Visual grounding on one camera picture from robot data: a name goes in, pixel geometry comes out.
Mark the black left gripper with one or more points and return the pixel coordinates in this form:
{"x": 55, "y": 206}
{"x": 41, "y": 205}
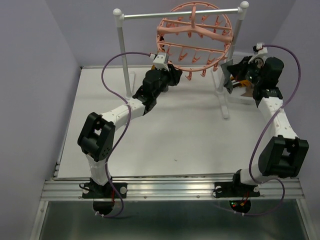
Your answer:
{"x": 173, "y": 75}

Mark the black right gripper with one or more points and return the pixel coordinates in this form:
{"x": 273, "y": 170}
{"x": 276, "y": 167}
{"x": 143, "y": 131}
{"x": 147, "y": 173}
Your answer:
{"x": 238, "y": 69}

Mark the pink round clip hanger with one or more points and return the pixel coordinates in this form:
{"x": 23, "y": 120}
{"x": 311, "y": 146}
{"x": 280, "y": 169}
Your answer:
{"x": 195, "y": 42}

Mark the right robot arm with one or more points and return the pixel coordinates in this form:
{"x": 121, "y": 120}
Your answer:
{"x": 285, "y": 152}

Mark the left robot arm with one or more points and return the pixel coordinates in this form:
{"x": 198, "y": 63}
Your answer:
{"x": 96, "y": 138}

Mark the beige sock in basket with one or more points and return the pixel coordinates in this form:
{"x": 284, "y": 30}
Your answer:
{"x": 248, "y": 92}

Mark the white plastic basket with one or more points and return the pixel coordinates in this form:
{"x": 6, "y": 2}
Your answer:
{"x": 237, "y": 95}

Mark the white drying rack stand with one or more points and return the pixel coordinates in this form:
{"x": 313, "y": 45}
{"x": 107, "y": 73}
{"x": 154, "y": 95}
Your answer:
{"x": 236, "y": 16}

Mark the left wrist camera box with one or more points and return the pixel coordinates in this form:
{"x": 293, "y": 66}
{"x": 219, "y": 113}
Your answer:
{"x": 160, "y": 61}

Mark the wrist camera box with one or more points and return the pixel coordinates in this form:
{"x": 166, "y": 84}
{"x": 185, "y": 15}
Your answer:
{"x": 260, "y": 55}
{"x": 160, "y": 61}

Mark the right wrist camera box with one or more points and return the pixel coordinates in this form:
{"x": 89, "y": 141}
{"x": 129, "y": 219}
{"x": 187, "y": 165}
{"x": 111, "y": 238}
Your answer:
{"x": 260, "y": 55}

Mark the aluminium mounting rail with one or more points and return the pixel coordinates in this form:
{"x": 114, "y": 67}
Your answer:
{"x": 155, "y": 188}

